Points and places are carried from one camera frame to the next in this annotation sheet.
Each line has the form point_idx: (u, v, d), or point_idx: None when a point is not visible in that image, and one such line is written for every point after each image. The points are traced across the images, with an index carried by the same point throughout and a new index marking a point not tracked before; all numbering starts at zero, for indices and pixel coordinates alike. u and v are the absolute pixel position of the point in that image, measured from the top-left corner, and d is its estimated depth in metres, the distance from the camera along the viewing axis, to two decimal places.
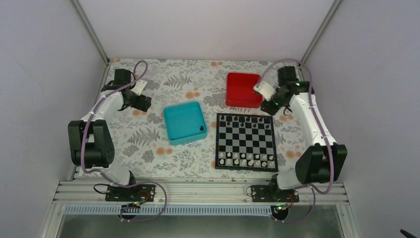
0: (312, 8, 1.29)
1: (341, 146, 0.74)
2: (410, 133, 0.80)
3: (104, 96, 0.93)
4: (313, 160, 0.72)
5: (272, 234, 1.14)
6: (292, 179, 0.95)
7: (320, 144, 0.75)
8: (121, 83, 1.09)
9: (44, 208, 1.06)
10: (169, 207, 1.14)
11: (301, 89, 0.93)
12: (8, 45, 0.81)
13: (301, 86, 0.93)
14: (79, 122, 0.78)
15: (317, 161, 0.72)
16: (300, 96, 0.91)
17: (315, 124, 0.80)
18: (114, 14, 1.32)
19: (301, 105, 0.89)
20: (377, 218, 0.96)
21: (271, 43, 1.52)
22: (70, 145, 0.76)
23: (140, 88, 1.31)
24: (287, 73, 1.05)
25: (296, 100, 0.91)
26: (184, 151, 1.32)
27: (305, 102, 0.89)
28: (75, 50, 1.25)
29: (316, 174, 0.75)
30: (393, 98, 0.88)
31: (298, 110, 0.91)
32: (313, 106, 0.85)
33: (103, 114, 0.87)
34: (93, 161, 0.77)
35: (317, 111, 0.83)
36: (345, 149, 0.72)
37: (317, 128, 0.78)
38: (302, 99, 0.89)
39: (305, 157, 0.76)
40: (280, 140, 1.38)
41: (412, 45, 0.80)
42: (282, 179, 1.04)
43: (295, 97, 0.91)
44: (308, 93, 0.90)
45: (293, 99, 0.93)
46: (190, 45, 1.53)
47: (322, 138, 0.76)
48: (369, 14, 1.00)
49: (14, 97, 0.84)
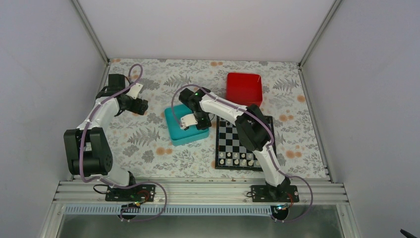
0: (312, 8, 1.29)
1: (254, 106, 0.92)
2: (410, 133, 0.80)
3: (100, 103, 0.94)
4: (243, 128, 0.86)
5: (272, 234, 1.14)
6: (264, 163, 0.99)
7: (239, 115, 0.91)
8: (115, 88, 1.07)
9: (44, 208, 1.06)
10: (169, 207, 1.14)
11: (199, 96, 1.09)
12: (8, 46, 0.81)
13: (199, 94, 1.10)
14: (76, 130, 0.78)
15: (248, 128, 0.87)
16: (203, 99, 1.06)
17: (227, 107, 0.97)
18: (114, 15, 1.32)
19: (210, 103, 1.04)
20: (377, 219, 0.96)
21: (271, 43, 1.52)
22: (67, 155, 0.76)
23: (137, 91, 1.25)
24: (185, 93, 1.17)
25: (204, 104, 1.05)
26: (184, 151, 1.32)
27: (208, 99, 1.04)
28: (75, 50, 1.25)
29: (257, 135, 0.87)
30: (393, 98, 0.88)
31: (210, 108, 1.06)
32: (216, 99, 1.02)
33: (99, 122, 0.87)
34: (92, 170, 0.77)
35: (222, 100, 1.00)
36: (255, 105, 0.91)
37: (231, 108, 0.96)
38: (206, 99, 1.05)
39: (240, 132, 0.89)
40: (280, 140, 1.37)
41: (412, 45, 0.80)
42: (268, 177, 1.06)
43: (201, 103, 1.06)
44: (206, 94, 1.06)
45: (202, 106, 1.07)
46: (190, 46, 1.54)
47: (238, 110, 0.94)
48: (370, 14, 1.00)
49: (14, 97, 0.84)
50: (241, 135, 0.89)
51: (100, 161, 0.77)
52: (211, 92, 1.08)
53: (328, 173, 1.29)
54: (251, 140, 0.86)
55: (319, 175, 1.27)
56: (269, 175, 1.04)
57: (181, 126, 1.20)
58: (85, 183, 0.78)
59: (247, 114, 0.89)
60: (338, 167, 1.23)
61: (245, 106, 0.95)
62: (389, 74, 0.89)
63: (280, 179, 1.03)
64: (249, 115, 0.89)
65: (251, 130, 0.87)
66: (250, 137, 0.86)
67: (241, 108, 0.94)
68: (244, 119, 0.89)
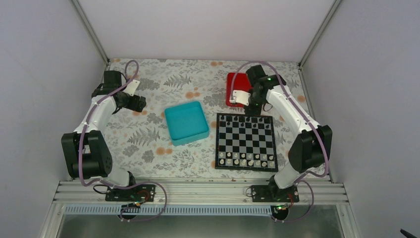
0: (312, 9, 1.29)
1: (326, 127, 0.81)
2: (409, 133, 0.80)
3: (96, 103, 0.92)
4: (304, 148, 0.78)
5: (272, 234, 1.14)
6: (289, 173, 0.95)
7: (307, 129, 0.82)
8: (111, 86, 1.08)
9: (44, 208, 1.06)
10: (170, 207, 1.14)
11: (272, 83, 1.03)
12: (8, 46, 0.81)
13: (272, 80, 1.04)
14: (74, 134, 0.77)
15: (308, 148, 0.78)
16: (275, 89, 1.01)
17: (296, 113, 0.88)
18: (114, 14, 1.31)
19: (280, 98, 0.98)
20: (377, 218, 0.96)
21: (271, 43, 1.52)
22: (66, 159, 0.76)
23: (133, 89, 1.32)
24: (255, 72, 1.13)
25: (272, 94, 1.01)
26: (184, 151, 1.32)
27: (280, 94, 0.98)
28: (75, 50, 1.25)
29: (311, 160, 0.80)
30: (393, 99, 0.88)
31: (277, 103, 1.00)
32: (289, 97, 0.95)
33: (96, 123, 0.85)
34: (92, 173, 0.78)
35: (294, 100, 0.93)
36: (329, 130, 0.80)
37: (298, 115, 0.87)
38: (279, 93, 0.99)
39: (296, 147, 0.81)
40: (281, 140, 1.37)
41: (410, 45, 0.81)
42: (280, 179, 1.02)
43: (271, 91, 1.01)
44: (281, 85, 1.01)
45: (269, 94, 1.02)
46: (190, 46, 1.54)
47: (307, 124, 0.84)
48: (370, 14, 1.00)
49: (14, 97, 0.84)
50: (296, 151, 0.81)
51: (100, 163, 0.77)
52: (285, 87, 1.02)
53: (328, 173, 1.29)
54: (302, 162, 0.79)
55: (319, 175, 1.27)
56: (282, 176, 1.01)
57: (230, 98, 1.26)
58: (86, 186, 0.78)
59: (316, 133, 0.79)
60: (338, 167, 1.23)
61: (317, 124, 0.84)
62: (389, 75, 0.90)
63: (287, 186, 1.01)
64: (317, 137, 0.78)
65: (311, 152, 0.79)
66: (303, 160, 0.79)
67: (312, 123, 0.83)
68: (310, 137, 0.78)
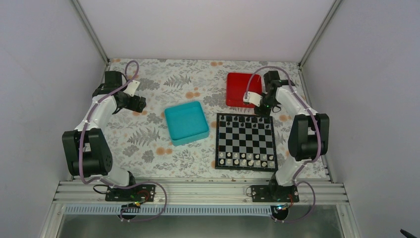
0: (312, 9, 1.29)
1: (324, 115, 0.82)
2: (410, 133, 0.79)
3: (97, 102, 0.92)
4: (298, 130, 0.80)
5: (272, 234, 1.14)
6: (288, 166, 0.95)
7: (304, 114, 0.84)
8: (112, 85, 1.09)
9: (44, 208, 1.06)
10: (169, 207, 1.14)
11: (283, 84, 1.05)
12: (8, 46, 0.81)
13: (283, 82, 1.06)
14: (74, 132, 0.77)
15: (303, 132, 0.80)
16: (283, 87, 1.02)
17: (297, 103, 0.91)
18: (114, 14, 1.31)
19: (286, 93, 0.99)
20: (377, 218, 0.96)
21: (271, 43, 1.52)
22: (66, 156, 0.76)
23: (133, 89, 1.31)
24: (272, 74, 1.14)
25: (280, 91, 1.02)
26: (184, 151, 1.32)
27: (286, 89, 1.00)
28: (75, 50, 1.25)
29: (307, 146, 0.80)
30: (393, 99, 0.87)
31: (283, 99, 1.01)
32: (294, 92, 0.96)
33: (97, 122, 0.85)
34: (92, 171, 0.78)
35: (298, 95, 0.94)
36: (327, 118, 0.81)
37: (300, 105, 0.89)
38: (285, 89, 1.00)
39: (293, 131, 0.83)
40: (281, 140, 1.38)
41: (409, 45, 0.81)
42: (281, 176, 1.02)
43: (279, 89, 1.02)
44: (289, 85, 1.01)
45: (278, 91, 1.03)
46: (190, 46, 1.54)
47: (305, 110, 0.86)
48: (369, 14, 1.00)
49: (14, 98, 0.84)
50: (292, 137, 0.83)
51: (100, 161, 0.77)
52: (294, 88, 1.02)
53: (328, 173, 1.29)
54: (298, 146, 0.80)
55: (319, 175, 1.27)
56: (282, 172, 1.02)
57: (244, 97, 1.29)
58: (86, 184, 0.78)
59: (312, 118, 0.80)
60: (338, 167, 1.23)
61: (316, 112, 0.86)
62: (389, 74, 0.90)
63: (285, 183, 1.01)
64: (313, 121, 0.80)
65: (306, 138, 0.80)
66: (298, 143, 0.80)
67: (310, 110, 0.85)
68: (306, 120, 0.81)
